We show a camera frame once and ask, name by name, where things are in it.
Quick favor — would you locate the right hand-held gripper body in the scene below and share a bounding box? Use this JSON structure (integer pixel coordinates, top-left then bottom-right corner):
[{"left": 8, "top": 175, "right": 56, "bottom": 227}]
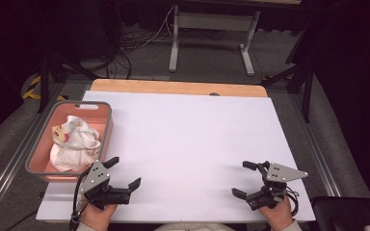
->
[{"left": 245, "top": 161, "right": 309, "bottom": 212}]

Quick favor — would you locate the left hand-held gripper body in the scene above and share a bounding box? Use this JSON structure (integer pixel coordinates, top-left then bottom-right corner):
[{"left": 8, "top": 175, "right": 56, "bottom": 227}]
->
[{"left": 79, "top": 160, "right": 133, "bottom": 211}]

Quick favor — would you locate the white printed cloth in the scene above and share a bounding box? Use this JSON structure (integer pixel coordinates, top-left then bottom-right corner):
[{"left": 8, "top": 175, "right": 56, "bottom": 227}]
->
[{"left": 49, "top": 115, "right": 102, "bottom": 173}]

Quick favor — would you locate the pink basket with grey rim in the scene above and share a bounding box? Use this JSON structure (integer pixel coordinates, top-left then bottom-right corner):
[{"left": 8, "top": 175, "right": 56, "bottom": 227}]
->
[{"left": 24, "top": 100, "right": 114, "bottom": 184}]

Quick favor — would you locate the person's right hand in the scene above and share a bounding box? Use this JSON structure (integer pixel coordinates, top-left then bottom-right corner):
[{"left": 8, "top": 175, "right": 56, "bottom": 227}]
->
[{"left": 257, "top": 195, "right": 295, "bottom": 231}]

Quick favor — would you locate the person's left hand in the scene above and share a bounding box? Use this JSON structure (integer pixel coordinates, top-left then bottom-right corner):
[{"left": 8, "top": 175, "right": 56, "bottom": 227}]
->
[{"left": 80, "top": 199, "right": 119, "bottom": 231}]

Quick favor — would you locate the person's light clothing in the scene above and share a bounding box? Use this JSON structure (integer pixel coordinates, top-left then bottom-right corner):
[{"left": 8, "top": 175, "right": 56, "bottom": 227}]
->
[{"left": 153, "top": 222, "right": 236, "bottom": 231}]

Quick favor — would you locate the white table mat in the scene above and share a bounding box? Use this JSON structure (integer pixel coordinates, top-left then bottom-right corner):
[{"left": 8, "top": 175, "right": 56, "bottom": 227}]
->
[{"left": 35, "top": 90, "right": 317, "bottom": 223}]

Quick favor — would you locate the black tripod stand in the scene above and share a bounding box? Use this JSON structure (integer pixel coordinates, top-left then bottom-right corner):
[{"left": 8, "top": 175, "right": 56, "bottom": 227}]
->
[
  {"left": 261, "top": 61, "right": 314, "bottom": 124},
  {"left": 36, "top": 47, "right": 101, "bottom": 115}
]

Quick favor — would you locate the wooden table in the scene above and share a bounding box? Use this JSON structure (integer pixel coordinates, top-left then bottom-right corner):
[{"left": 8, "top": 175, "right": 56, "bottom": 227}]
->
[{"left": 90, "top": 78, "right": 269, "bottom": 98}]

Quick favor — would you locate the yellow black hazard tape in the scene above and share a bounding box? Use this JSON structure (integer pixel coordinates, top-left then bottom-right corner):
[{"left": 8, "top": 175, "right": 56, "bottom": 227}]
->
[{"left": 21, "top": 74, "right": 67, "bottom": 101}]

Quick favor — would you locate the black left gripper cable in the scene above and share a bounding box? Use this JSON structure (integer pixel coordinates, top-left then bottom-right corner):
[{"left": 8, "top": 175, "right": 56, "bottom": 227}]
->
[{"left": 68, "top": 168, "right": 92, "bottom": 231}]

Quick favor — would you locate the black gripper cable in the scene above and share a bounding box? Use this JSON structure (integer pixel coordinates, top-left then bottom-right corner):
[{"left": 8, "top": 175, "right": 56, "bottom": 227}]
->
[
  {"left": 68, "top": 168, "right": 92, "bottom": 231},
  {"left": 283, "top": 185, "right": 301, "bottom": 217}
]

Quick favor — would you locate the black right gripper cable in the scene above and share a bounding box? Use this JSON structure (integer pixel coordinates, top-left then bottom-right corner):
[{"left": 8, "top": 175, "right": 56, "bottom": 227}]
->
[{"left": 283, "top": 185, "right": 301, "bottom": 217}]

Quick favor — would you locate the aluminium floor rail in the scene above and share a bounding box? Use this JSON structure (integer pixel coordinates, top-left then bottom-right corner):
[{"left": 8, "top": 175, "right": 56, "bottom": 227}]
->
[
  {"left": 0, "top": 83, "right": 65, "bottom": 223},
  {"left": 288, "top": 92, "right": 342, "bottom": 197}
]

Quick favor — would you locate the bundle of black floor cables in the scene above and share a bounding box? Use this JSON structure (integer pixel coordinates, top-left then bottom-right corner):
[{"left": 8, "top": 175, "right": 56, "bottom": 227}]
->
[{"left": 99, "top": 28, "right": 174, "bottom": 80}]

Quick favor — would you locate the white floor cable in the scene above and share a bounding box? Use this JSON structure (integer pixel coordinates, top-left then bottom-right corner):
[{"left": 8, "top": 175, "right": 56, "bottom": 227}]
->
[{"left": 131, "top": 5, "right": 176, "bottom": 49}]

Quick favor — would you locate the white metal desk frame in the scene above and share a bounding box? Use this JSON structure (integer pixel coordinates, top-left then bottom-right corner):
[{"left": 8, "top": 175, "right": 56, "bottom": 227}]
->
[{"left": 168, "top": 4, "right": 261, "bottom": 78}]

